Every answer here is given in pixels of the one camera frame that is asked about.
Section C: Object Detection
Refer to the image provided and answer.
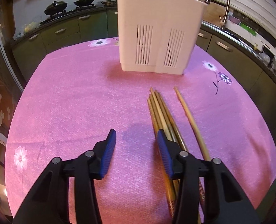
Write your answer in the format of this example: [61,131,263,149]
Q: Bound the small black pot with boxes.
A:
[101,0,117,7]

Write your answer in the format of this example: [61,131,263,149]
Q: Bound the black wok right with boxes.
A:
[74,0,94,7]

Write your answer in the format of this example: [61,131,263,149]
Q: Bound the bamboo chopstick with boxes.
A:
[154,90,182,147]
[150,88,179,198]
[156,91,205,210]
[147,94,176,218]

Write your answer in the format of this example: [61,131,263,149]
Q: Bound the green kitchen cabinets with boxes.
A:
[11,7,118,81]

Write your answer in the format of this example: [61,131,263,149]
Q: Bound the black wok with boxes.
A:
[74,0,94,7]
[44,1,68,16]

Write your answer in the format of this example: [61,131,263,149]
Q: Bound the black wok left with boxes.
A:
[44,1,68,16]

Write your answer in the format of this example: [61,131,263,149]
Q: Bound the steel kitchen faucet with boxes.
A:
[204,0,230,31]

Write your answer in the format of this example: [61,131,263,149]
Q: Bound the wooden cutting board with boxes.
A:
[203,2,226,27]

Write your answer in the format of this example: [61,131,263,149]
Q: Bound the pink floral tablecloth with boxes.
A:
[5,38,276,223]

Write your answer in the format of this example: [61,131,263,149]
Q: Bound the bamboo chopstick separate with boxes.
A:
[174,86,211,161]

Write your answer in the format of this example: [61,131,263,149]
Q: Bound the white plastic utensil holder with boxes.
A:
[117,0,207,75]

